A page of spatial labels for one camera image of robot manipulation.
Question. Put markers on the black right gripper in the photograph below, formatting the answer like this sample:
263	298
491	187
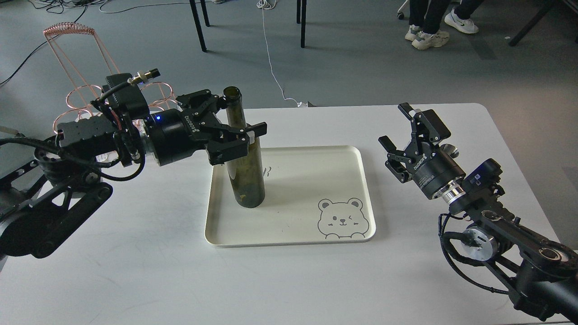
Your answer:
434	169

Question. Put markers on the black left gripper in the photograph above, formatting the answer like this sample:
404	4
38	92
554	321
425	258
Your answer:
175	135

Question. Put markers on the dark green wine bottle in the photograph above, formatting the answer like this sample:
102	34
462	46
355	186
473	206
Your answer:
245	173

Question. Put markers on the silver metal jigger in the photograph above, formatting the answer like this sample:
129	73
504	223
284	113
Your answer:
451	150

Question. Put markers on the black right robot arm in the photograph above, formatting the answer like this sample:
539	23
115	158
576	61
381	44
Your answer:
540	274

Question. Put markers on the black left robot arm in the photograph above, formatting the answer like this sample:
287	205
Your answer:
46	200

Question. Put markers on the person's white sneaker near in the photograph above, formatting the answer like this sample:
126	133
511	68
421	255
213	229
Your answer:
424	41

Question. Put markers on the person's white sneaker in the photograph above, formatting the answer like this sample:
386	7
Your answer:
424	41
466	26
412	32

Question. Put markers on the cream bear serving tray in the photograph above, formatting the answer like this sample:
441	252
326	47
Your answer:
313	195

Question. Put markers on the person's white sneaker left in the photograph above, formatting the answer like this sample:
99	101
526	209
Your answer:
412	32

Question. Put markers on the black table legs left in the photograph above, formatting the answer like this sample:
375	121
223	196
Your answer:
197	20

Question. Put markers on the black table legs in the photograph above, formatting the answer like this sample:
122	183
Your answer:
197	20
301	10

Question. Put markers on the person's white sneaker far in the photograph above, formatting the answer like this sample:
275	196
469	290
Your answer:
466	26

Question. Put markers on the black table legs right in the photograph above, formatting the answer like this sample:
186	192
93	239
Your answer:
301	10

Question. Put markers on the copper wire wine rack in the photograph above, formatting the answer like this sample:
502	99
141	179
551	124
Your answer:
92	60

